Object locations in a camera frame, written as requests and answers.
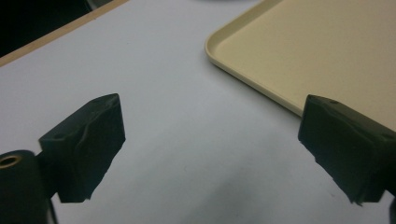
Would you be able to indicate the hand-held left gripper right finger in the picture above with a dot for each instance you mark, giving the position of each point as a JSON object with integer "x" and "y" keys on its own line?
{"x": 342, "y": 146}

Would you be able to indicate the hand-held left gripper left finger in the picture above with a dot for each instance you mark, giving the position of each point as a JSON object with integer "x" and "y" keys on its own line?
{"x": 84, "y": 146}

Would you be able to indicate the beige plastic tray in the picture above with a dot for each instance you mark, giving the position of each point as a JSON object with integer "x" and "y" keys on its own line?
{"x": 308, "y": 53}

